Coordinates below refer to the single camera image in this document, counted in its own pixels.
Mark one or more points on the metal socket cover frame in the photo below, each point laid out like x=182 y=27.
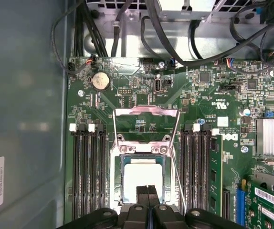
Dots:
x=146 y=110

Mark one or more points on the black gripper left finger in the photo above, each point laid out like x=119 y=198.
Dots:
x=142 y=195

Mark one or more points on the silver finned chipset heatsink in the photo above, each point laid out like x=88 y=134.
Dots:
x=273 y=136

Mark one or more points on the graphics card with fan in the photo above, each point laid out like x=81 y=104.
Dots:
x=268 y=210

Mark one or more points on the black and silver PC case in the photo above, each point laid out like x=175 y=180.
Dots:
x=20 y=95

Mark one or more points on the blue expansion slot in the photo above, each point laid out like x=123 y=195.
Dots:
x=243 y=202

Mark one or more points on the silver motherboard screw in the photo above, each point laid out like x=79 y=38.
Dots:
x=81 y=93

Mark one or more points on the green motherboard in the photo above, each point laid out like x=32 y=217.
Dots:
x=199 y=100

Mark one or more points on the green RAM stick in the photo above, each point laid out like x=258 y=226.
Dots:
x=215 y=167

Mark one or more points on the black expansion slot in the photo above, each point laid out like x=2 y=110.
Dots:
x=226 y=205

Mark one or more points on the CPU socket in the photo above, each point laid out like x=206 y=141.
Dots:
x=116 y=167

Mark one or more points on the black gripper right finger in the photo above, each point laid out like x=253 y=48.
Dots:
x=154 y=198

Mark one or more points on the round silver coin battery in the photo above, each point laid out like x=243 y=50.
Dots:
x=101 y=81

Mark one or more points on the silver internal USB port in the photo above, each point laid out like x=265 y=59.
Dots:
x=158 y=85

